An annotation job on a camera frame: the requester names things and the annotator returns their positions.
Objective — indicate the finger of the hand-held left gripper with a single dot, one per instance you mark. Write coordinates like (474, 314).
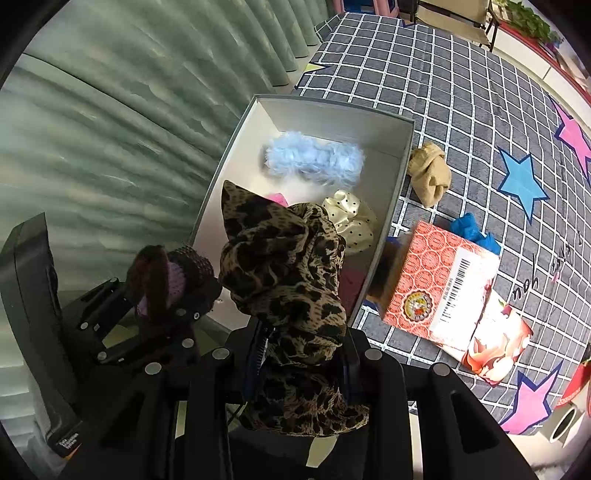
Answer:
(111, 300)
(184, 330)

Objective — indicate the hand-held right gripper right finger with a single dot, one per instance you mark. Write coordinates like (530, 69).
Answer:
(347, 376)

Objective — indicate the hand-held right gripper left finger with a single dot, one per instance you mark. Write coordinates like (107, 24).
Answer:
(255, 364)

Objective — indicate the brown scrunchie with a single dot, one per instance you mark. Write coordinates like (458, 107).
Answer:
(147, 272)

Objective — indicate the leopard print scrunchie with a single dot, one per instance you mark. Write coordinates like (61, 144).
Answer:
(286, 277)

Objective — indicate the light blue fluffy scrunchie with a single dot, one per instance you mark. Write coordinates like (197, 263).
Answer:
(314, 159)

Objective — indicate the grey white storage box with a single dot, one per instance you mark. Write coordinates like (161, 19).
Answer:
(300, 120)

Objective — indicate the red patterned carton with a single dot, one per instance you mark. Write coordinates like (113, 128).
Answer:
(429, 277)

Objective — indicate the cream polka dot scrunchie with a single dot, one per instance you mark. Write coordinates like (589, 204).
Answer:
(353, 221)

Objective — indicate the bright pink hair accessory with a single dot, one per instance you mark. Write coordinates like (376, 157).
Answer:
(278, 199)

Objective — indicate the green curtain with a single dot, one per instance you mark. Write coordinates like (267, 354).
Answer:
(115, 115)

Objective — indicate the beige scrunchie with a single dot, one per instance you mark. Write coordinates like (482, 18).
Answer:
(430, 177)

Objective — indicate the white cylinder bin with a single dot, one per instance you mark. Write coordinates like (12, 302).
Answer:
(564, 422)

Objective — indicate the red round tray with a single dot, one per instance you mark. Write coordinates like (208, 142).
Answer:
(577, 385)

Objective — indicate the grey checked star blanket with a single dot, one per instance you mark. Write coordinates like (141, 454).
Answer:
(438, 92)

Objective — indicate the white table with red edge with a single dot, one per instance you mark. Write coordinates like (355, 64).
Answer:
(545, 60)

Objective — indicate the folding chair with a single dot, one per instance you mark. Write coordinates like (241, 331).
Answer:
(452, 18)

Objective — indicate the green potted plant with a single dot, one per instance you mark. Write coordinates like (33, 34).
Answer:
(531, 18)

